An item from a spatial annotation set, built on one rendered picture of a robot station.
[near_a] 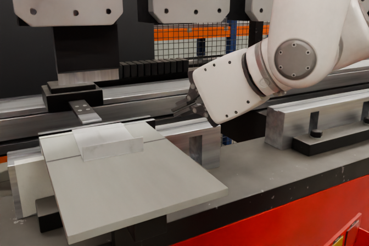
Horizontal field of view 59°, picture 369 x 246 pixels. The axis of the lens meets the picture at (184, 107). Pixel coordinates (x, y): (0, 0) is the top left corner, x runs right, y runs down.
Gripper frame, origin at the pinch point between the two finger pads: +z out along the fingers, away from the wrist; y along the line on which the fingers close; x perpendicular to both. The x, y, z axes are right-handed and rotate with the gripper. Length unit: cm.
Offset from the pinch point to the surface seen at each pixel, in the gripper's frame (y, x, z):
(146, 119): 1.0, 1.9, 8.0
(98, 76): 11.0, 9.8, 6.6
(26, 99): 18.4, 3.1, 40.2
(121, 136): 0.1, 12.2, 5.0
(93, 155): -0.6, 20.4, 2.7
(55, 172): -0.5, 25.4, 4.2
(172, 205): -8.8, 23.4, -10.1
